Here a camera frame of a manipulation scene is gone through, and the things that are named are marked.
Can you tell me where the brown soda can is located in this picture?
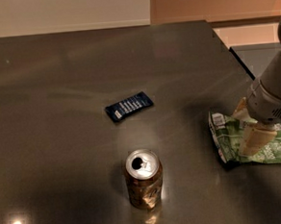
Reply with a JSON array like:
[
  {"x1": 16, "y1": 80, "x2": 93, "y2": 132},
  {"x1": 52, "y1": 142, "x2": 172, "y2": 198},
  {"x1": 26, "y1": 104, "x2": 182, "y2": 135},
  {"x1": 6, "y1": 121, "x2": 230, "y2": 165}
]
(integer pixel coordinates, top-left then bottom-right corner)
[{"x1": 124, "y1": 149, "x2": 164, "y2": 210}]

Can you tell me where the green jalapeno chip bag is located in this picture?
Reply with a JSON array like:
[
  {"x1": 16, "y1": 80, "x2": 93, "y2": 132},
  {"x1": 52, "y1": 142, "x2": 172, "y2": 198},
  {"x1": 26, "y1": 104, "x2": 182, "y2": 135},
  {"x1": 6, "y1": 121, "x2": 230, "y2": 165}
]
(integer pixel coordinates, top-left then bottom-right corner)
[{"x1": 208, "y1": 112, "x2": 281, "y2": 164}]

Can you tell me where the blue rxbar blueberry bar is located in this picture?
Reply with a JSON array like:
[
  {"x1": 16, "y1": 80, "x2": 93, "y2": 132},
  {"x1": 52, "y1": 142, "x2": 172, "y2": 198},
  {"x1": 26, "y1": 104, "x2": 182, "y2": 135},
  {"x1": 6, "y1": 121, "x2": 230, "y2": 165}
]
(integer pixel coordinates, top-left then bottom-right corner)
[{"x1": 105, "y1": 91, "x2": 153, "y2": 122}]

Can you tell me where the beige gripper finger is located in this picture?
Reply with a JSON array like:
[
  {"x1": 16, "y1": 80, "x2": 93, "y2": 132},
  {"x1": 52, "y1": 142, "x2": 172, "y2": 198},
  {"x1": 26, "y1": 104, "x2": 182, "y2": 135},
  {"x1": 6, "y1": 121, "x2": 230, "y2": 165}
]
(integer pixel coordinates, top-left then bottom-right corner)
[
  {"x1": 239, "y1": 122, "x2": 277, "y2": 157},
  {"x1": 232, "y1": 97, "x2": 257, "y2": 123}
]

